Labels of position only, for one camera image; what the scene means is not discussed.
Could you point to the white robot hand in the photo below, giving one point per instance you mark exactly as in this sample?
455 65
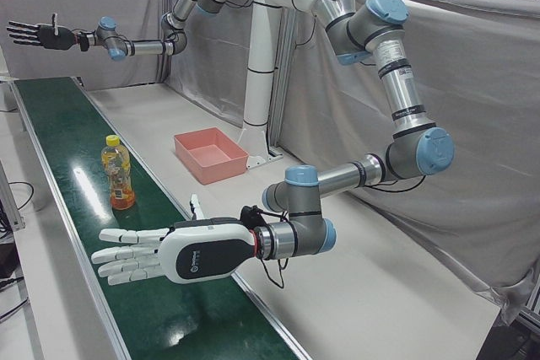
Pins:
198 254

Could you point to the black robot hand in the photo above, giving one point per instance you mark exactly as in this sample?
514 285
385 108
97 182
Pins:
57 37

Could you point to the orange juice bottle yellow cap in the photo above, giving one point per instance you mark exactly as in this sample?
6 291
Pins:
118 174

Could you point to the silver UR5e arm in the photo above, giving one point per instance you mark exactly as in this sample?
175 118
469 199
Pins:
147 47
401 94

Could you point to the pink plastic basket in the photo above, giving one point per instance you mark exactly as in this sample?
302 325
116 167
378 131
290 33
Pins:
211 153

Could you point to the grey fabric curtain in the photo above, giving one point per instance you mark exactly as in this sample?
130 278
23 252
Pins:
84 6
485 124

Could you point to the green conveyor belt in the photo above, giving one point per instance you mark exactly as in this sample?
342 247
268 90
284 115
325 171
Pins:
63 124

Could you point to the aluminium table leg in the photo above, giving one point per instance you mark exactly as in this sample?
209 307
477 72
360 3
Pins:
10 200

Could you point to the white robot torso column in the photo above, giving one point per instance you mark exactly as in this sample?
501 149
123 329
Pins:
257 82

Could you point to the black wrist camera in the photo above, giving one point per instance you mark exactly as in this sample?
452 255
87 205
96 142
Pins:
84 41
252 216

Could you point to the aluminium frame post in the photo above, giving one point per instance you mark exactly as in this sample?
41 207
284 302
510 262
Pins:
283 82

